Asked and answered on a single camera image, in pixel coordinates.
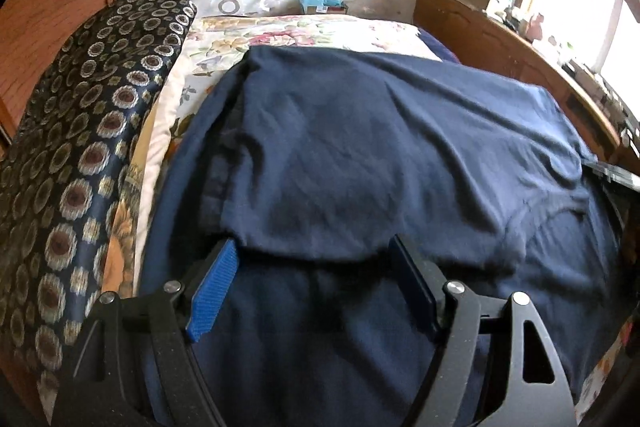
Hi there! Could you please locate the navy blue printed t-shirt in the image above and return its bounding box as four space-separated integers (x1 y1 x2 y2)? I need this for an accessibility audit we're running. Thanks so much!
140 46 634 426

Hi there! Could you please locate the dark blue blanket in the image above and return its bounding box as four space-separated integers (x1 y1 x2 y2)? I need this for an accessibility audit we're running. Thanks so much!
418 28 460 64

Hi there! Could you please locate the wooden sideboard cabinet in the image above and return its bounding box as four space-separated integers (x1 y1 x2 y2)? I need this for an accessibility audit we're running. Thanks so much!
413 0 639 173

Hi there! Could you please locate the wooden wardrobe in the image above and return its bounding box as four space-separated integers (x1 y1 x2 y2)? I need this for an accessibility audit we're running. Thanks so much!
0 0 120 148

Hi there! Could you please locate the pink figurine on cabinet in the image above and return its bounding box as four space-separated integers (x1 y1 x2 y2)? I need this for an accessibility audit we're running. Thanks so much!
525 13 544 42

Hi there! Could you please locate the dark circle-patterned folded garment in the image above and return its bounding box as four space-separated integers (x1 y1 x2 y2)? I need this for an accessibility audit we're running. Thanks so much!
0 0 199 388

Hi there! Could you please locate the blue item on box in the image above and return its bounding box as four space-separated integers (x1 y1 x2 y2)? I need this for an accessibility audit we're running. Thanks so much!
298 0 348 15

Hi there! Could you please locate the floral quilt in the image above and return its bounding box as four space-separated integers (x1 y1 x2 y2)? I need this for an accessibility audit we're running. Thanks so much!
98 15 440 298

